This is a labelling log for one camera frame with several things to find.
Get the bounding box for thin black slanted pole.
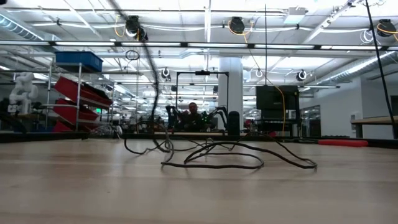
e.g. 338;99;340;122
365;0;398;140

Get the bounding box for red plastic storage bin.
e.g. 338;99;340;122
52;121;76;134
52;98;100;125
54;77;113;109

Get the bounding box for black background station frame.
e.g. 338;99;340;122
175;70;230;131

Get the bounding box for metal shelf rack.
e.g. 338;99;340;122
43;62;116;134

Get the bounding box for person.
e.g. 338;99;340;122
183;101;206;132

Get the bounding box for blue plastic storage bin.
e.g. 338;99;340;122
55;51;104;73

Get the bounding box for hanging black cable loop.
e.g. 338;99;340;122
125;49;141;62

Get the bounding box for thin black cord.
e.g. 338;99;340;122
107;0;318;170

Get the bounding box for black equipment with hose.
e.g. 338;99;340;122
0;98;27;134

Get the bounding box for black monitor cart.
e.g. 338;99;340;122
256;85;301;135

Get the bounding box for black cylinder stand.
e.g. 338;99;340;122
228;111;241;136

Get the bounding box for red-handled pliers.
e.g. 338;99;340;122
281;138;370;148

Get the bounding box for black ceiling cable reel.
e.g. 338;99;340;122
377;19;398;38
228;17;246;35
126;15;149;42

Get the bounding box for yellow hanging cable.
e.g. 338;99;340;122
228;23;286;134

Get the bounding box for white square column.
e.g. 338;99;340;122
218;57;244;131

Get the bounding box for wooden table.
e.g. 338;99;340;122
350;115;398;139

